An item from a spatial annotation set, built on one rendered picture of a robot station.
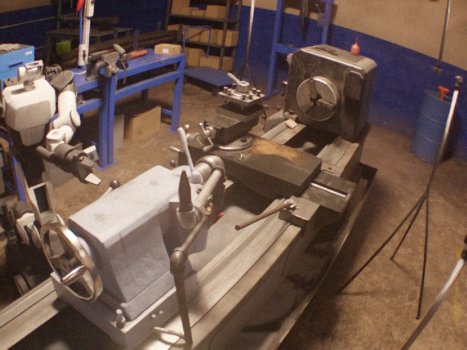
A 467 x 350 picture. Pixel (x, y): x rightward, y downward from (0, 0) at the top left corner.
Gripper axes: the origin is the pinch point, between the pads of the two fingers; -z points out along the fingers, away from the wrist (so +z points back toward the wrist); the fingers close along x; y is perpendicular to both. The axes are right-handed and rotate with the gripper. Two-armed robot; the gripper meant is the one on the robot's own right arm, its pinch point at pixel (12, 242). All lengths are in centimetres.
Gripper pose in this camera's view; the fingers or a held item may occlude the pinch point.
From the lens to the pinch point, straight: 208.9
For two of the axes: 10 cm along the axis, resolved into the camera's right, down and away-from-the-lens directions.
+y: 7.1, -2.5, 6.6
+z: 0.6, -9.1, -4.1
